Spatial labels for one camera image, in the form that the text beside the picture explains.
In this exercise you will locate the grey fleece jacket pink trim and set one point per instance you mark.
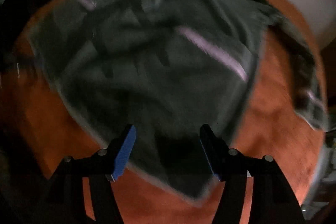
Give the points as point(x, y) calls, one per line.
point(157, 56)

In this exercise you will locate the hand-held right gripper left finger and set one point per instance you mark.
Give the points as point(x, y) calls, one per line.
point(124, 153)

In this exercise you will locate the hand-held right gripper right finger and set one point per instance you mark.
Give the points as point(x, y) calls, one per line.
point(214, 145)

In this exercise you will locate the orange fleece blanket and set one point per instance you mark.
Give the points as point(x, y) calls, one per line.
point(275, 121)

